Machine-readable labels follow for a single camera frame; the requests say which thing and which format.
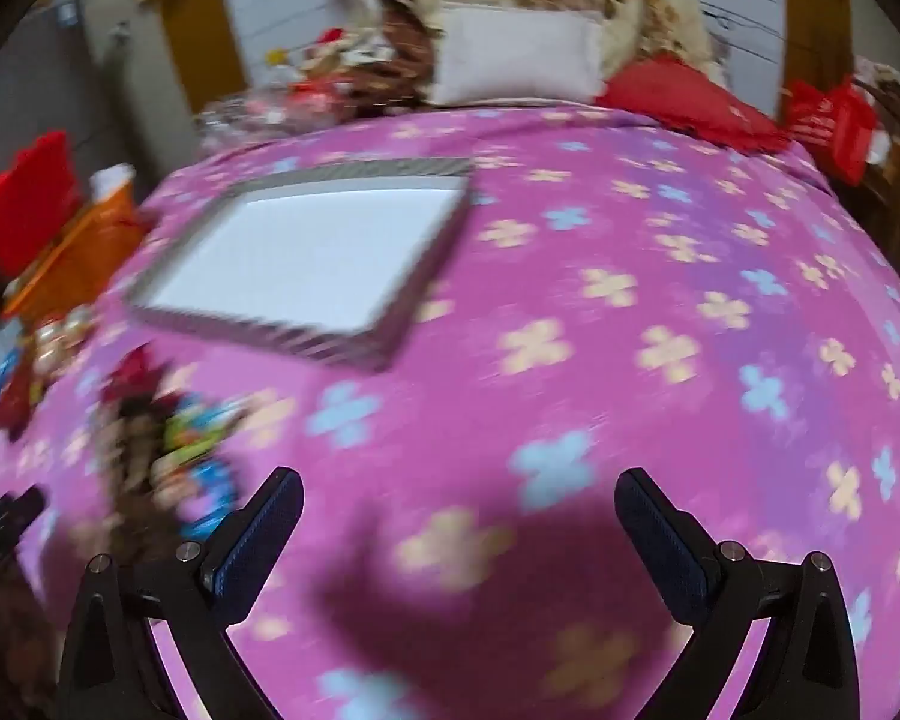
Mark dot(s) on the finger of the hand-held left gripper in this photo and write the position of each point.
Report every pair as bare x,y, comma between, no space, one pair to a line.
11,517

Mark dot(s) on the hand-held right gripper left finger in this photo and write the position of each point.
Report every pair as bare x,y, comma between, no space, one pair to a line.
259,532

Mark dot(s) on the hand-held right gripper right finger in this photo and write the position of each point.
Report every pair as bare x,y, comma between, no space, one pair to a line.
656,536

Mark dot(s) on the brown bow hair accessory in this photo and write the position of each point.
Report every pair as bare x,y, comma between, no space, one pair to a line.
131,435

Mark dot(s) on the red bow hair clip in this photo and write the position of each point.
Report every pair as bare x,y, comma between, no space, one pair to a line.
131,375

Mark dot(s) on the striped tray with white bottom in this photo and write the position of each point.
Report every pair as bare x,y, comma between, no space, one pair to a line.
307,259

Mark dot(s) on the colourful snowflake hair clip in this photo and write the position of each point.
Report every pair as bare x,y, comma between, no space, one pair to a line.
195,420

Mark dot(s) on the pink floral blanket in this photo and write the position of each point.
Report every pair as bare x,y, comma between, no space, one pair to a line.
607,360

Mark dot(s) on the orange plastic basket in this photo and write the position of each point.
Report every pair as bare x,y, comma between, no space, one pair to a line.
82,247

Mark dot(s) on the red cloth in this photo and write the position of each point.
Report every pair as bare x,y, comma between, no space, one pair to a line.
30,195

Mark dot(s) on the clear plastic candy bag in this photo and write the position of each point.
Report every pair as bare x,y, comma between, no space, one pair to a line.
270,101

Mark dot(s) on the red cushion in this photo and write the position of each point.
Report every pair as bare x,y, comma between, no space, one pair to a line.
690,101

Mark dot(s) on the red shopping bag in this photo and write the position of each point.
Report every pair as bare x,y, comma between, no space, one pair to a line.
832,124

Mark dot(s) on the wooden chair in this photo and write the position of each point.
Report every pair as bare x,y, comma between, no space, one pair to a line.
896,135

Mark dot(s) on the white pillow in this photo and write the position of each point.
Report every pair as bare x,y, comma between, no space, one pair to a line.
517,52

